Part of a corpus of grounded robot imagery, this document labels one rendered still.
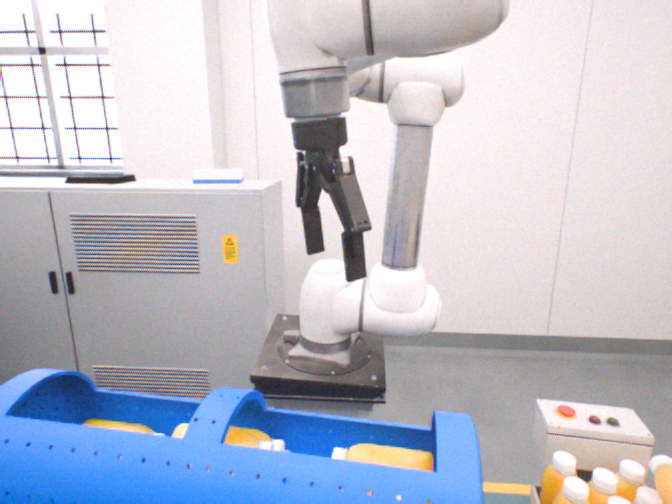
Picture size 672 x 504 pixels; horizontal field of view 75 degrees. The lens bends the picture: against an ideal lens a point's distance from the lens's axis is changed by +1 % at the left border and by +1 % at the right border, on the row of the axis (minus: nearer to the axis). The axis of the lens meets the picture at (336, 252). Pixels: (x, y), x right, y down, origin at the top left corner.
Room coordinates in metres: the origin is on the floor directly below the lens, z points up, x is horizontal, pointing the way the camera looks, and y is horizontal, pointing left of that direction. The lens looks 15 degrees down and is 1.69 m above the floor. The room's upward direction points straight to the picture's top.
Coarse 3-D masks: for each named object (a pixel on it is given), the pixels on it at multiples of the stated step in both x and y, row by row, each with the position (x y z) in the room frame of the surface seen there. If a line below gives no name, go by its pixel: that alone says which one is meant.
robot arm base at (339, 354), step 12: (288, 336) 1.22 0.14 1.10; (300, 336) 1.19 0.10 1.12; (300, 348) 1.16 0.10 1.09; (312, 348) 1.14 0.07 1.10; (324, 348) 1.13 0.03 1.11; (336, 348) 1.14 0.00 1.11; (348, 348) 1.17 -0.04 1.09; (312, 360) 1.13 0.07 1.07; (324, 360) 1.12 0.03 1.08; (336, 360) 1.12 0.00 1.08; (348, 360) 1.12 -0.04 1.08
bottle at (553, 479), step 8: (552, 464) 0.74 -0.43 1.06; (544, 472) 0.74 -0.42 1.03; (552, 472) 0.72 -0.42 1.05; (560, 472) 0.72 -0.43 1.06; (568, 472) 0.71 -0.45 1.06; (544, 480) 0.73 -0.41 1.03; (552, 480) 0.72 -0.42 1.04; (560, 480) 0.71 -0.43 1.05; (544, 488) 0.73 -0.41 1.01; (552, 488) 0.71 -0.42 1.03; (560, 488) 0.70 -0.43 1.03; (544, 496) 0.72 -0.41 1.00; (552, 496) 0.71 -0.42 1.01
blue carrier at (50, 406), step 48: (48, 384) 0.83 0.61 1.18; (0, 432) 0.66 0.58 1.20; (48, 432) 0.65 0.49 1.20; (96, 432) 0.64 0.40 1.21; (192, 432) 0.62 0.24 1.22; (288, 432) 0.80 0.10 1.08; (336, 432) 0.78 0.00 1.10; (384, 432) 0.76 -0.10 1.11; (432, 432) 0.74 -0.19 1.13; (0, 480) 0.61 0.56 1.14; (48, 480) 0.60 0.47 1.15; (96, 480) 0.59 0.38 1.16; (144, 480) 0.58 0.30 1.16; (192, 480) 0.57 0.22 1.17; (240, 480) 0.56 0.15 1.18; (288, 480) 0.55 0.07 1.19; (336, 480) 0.54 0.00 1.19; (384, 480) 0.54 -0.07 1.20; (432, 480) 0.53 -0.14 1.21; (480, 480) 0.53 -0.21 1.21
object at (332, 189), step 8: (320, 168) 0.60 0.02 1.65; (320, 176) 0.59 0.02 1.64; (328, 184) 0.58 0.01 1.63; (336, 184) 0.59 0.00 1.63; (328, 192) 0.59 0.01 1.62; (336, 192) 0.58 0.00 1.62; (336, 200) 0.57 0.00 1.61; (336, 208) 0.57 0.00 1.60; (344, 208) 0.57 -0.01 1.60; (344, 216) 0.56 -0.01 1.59; (344, 224) 0.56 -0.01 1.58; (344, 232) 0.55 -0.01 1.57
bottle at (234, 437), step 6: (180, 426) 0.70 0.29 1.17; (186, 426) 0.70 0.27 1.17; (174, 432) 0.69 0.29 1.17; (180, 432) 0.68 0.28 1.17; (228, 432) 0.68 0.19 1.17; (234, 432) 0.68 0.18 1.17; (240, 432) 0.68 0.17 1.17; (246, 432) 0.69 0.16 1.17; (228, 438) 0.67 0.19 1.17; (234, 438) 0.67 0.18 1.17; (240, 438) 0.67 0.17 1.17; (246, 438) 0.67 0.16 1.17; (252, 438) 0.67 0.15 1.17; (234, 444) 0.66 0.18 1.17; (240, 444) 0.66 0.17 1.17; (246, 444) 0.66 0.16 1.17; (252, 444) 0.66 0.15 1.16; (258, 444) 0.66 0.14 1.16
